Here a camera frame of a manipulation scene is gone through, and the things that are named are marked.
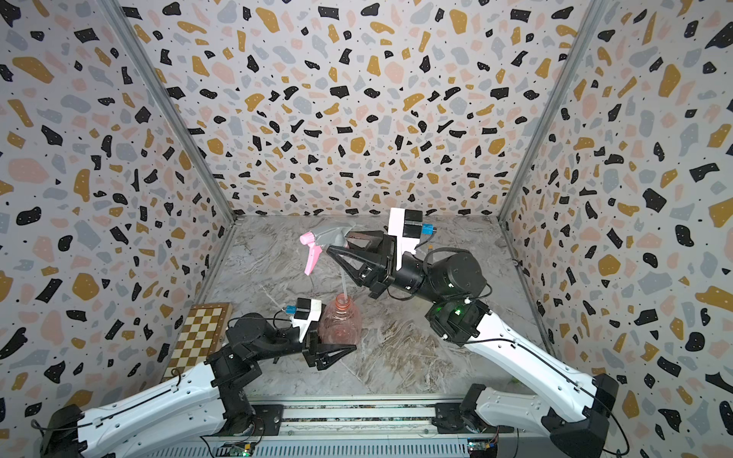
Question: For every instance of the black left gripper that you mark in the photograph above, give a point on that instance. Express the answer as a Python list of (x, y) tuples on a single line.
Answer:
[(314, 353)]

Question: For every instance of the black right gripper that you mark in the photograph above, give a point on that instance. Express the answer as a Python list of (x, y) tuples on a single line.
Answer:
[(386, 266)]

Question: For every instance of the pink spray bottle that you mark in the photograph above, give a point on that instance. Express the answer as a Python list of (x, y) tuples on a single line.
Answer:
[(341, 322)]

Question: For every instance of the pink spray nozzle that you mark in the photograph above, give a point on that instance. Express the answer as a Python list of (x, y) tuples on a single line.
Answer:
[(319, 239)]

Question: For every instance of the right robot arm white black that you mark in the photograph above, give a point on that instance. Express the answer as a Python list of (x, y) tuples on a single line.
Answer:
[(571, 408)]

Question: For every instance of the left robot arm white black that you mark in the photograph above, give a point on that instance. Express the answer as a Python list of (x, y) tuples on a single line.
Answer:
[(209, 399)]

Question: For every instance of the wooden chessboard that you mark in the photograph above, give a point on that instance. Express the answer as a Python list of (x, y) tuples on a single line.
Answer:
[(202, 333)]

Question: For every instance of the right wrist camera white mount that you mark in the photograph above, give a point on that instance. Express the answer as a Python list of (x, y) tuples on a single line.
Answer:
[(408, 228)]

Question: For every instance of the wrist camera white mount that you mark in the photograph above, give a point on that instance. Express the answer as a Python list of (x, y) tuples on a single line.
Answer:
[(408, 228), (303, 314)]

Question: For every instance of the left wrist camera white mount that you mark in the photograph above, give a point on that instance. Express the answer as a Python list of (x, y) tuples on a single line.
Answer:
[(303, 314)]

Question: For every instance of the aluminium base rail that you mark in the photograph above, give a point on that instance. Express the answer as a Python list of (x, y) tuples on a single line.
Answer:
[(362, 426)]

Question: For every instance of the aluminium corner post left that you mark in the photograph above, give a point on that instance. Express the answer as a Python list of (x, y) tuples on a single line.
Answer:
[(116, 18)]

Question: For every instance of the aluminium corner post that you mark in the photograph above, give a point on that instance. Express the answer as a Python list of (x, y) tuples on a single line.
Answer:
[(116, 18), (587, 26)]

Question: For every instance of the aluminium corner post right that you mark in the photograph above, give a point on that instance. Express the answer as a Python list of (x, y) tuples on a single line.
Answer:
[(587, 26)]

